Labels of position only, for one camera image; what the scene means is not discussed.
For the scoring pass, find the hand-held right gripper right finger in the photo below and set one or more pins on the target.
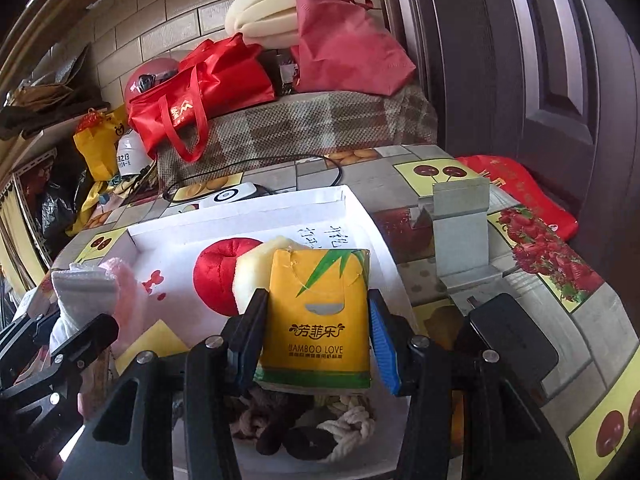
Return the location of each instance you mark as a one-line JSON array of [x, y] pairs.
[[385, 355]]

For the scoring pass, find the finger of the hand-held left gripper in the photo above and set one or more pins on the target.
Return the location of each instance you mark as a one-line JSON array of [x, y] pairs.
[[20, 332], [90, 335]]

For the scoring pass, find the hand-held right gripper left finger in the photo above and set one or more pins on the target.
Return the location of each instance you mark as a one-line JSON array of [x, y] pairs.
[[247, 350]]

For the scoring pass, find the yellow tissue packet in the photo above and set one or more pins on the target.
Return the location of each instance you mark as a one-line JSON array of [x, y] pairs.
[[315, 320]]

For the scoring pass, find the white cardboard box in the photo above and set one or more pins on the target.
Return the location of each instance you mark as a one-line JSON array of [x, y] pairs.
[[350, 220]]

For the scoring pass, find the pink plush toy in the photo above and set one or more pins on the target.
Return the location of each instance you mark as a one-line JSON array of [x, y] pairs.
[[127, 285]]

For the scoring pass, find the yellow cloth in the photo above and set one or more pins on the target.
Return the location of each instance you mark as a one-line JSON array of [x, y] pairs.
[[160, 342]]

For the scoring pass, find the pale yellow sponge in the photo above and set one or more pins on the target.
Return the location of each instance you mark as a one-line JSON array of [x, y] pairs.
[[252, 270]]

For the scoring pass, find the red plush apple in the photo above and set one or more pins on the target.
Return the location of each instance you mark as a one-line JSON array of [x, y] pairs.
[[217, 275]]

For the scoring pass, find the black power adapter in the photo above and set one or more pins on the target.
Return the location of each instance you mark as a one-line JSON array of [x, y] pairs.
[[510, 335]]

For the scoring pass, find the white round container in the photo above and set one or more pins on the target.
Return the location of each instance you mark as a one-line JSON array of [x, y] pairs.
[[131, 157]]

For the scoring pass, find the yellow plastic bag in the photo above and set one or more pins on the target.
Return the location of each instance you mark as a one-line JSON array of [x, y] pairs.
[[97, 145]]

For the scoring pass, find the flat red gift bag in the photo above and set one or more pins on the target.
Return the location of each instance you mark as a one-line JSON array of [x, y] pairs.
[[540, 200]]

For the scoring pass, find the cluttered wooden shelf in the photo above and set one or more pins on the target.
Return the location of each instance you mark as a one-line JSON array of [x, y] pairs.
[[30, 110]]

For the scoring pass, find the plaid sofa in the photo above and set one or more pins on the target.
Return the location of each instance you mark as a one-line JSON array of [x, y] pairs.
[[310, 120]]

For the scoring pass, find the pink helmet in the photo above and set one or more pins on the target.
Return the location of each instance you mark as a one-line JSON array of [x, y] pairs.
[[150, 72]]

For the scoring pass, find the red bag with gold print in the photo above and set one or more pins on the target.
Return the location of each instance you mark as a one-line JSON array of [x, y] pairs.
[[225, 75]]

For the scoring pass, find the pinkish red fabric bag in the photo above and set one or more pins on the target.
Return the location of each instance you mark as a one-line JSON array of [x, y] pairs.
[[345, 45]]

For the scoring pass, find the dark brown door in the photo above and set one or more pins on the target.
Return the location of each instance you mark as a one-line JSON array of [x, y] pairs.
[[500, 60]]

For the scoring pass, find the white foam pile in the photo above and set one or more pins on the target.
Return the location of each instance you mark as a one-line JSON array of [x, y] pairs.
[[260, 15]]

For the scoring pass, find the grey metal bracket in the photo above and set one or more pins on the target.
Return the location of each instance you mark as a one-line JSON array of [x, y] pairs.
[[460, 230]]

